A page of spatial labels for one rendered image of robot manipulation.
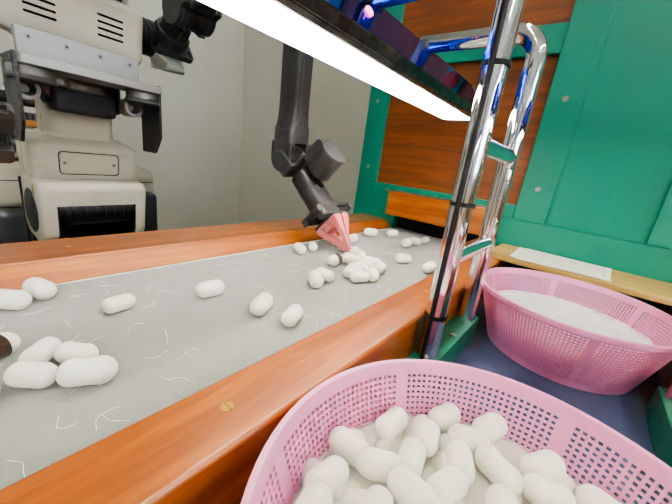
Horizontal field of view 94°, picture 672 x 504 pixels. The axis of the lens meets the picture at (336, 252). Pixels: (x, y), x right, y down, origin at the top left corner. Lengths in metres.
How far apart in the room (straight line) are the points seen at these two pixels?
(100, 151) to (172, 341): 0.72
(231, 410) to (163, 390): 0.08
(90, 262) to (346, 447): 0.41
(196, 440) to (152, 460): 0.02
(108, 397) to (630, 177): 0.92
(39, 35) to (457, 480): 0.99
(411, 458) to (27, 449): 0.24
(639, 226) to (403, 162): 0.57
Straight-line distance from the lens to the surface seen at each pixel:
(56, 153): 0.98
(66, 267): 0.52
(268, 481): 0.21
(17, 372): 0.33
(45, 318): 0.43
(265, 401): 0.24
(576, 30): 0.95
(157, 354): 0.34
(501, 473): 0.28
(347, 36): 0.37
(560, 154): 0.90
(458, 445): 0.28
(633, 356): 0.53
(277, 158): 0.72
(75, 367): 0.31
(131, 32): 1.05
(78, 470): 0.23
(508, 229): 0.91
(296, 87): 0.71
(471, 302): 0.52
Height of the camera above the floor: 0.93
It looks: 16 degrees down
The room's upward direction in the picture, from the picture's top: 7 degrees clockwise
